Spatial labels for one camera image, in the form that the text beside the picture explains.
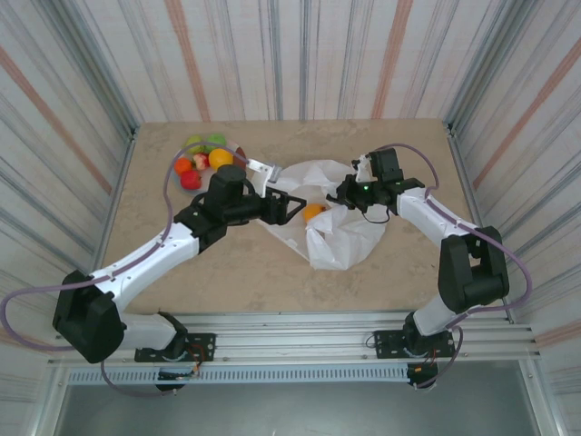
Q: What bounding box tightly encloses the orange mandarin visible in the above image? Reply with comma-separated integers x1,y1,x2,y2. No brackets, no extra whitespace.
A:
302,203,328,223

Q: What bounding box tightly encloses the white plastic bag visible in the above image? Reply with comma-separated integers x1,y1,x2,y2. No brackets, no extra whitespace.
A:
258,158,387,272

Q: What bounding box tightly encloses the yellow-orange citrus fruit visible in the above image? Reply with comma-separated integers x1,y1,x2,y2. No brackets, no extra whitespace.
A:
208,147,235,171

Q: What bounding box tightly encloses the red apple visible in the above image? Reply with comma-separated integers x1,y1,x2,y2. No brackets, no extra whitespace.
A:
180,169,203,192

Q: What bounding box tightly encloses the round pastel patterned plate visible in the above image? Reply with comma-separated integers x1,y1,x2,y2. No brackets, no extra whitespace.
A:
171,134,249,197

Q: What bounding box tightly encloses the black base connector block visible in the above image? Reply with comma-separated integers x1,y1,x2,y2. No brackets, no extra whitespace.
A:
406,362,440,391
155,368,201,392

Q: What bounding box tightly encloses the grey metal panel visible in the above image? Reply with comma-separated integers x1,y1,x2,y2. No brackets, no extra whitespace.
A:
53,383,548,436

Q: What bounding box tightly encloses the thin black cable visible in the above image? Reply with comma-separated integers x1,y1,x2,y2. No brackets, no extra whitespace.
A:
361,203,394,225

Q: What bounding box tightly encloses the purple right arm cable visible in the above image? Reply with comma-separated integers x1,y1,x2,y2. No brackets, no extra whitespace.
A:
374,143,534,391

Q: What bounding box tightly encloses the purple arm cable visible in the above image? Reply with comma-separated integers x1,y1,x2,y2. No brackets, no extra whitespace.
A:
374,143,534,391
0,142,250,397

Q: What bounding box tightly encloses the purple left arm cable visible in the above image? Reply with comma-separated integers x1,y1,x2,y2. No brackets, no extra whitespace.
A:
0,142,250,397

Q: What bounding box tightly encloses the aluminium side rail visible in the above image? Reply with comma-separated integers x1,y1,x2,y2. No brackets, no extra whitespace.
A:
446,121,517,326
75,126,140,329

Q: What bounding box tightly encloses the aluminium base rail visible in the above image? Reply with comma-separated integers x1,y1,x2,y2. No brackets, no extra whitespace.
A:
47,310,545,370

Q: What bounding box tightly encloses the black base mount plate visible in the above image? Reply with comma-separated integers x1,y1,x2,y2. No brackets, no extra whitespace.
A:
134,332,217,364
372,330,457,362

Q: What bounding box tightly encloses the perforated metal cable tray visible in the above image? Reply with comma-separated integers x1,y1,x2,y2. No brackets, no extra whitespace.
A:
63,365,412,386

